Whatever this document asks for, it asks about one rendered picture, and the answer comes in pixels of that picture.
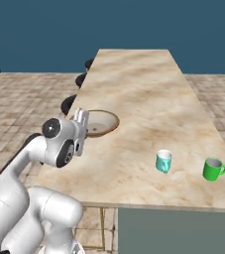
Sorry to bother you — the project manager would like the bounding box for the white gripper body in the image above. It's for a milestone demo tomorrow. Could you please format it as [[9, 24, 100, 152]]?
[[71, 106, 90, 140]]

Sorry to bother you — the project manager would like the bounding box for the round brown-rimmed sink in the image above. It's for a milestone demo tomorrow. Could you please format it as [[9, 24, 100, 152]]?
[[83, 109, 121, 139]]

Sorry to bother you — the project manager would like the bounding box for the black round stool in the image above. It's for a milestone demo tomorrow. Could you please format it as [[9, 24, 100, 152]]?
[[84, 59, 95, 71], [75, 72, 88, 89], [60, 93, 78, 116]]

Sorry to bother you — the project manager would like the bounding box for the teal mug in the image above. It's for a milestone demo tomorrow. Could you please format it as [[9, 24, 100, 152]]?
[[155, 149, 173, 175]]

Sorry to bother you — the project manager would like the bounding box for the green mug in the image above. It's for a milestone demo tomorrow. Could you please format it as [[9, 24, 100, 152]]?
[[202, 157, 225, 183]]

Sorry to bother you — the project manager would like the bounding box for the grey-green island cabinet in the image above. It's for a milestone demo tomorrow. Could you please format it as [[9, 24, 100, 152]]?
[[117, 207, 225, 254]]

